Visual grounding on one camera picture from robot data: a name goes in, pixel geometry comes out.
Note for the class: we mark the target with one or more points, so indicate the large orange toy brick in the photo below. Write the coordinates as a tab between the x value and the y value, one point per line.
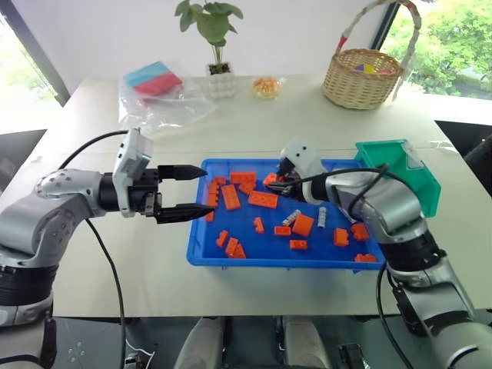
231	197
303	225

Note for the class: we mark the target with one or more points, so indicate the green leafy plant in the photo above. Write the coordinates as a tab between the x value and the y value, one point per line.
215	23

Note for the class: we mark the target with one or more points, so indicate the green plastic bin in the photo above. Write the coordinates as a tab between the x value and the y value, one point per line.
384	153

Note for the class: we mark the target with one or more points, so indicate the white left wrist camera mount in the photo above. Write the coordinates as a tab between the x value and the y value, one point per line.
132	161

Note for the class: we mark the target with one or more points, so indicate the blue plastic bin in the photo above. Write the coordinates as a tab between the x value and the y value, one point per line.
269	246

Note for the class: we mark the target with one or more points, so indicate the clear plastic bag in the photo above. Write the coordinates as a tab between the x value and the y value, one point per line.
165	109

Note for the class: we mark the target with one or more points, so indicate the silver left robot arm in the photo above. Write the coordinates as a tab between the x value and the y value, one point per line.
46	215

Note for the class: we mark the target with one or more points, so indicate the clear bag of orange snacks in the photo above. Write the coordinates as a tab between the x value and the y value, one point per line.
266	87

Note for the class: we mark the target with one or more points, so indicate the small orange toy brick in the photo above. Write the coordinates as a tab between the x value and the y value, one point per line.
220	182
258	225
298	245
210	216
270	179
365	258
222	238
282	230
360	231
340	237
231	246
240	251

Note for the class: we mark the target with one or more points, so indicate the pink building plate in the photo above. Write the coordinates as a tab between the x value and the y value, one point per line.
159	84

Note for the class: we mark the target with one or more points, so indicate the long orange toy brick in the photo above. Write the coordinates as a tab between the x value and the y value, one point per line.
263	199
243	177

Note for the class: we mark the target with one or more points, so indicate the yellow triangle block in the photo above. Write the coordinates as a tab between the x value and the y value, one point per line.
369	69

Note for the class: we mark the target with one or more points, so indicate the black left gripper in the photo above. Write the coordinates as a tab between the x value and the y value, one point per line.
148	200

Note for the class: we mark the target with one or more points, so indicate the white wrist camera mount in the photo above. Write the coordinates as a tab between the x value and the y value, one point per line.
303	157
132	161

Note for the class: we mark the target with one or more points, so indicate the white bubble plant pot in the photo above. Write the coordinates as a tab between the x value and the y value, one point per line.
221	84

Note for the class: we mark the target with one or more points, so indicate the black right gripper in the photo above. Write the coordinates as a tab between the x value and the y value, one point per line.
295	186

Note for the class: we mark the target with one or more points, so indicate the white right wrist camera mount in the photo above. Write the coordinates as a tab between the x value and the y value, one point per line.
303	157

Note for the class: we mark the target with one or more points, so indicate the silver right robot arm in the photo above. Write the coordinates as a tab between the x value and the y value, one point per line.
396	215

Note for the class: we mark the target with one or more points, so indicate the cyan building plate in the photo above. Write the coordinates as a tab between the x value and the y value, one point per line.
148	74

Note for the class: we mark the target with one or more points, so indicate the purple triangle block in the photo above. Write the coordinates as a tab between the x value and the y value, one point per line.
360	68

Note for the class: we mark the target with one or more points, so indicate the grey rounded shape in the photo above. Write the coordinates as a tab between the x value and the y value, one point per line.
200	346
305	346

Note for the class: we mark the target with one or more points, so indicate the grey cylindrical battery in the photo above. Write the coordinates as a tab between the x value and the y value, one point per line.
291	218
322	217

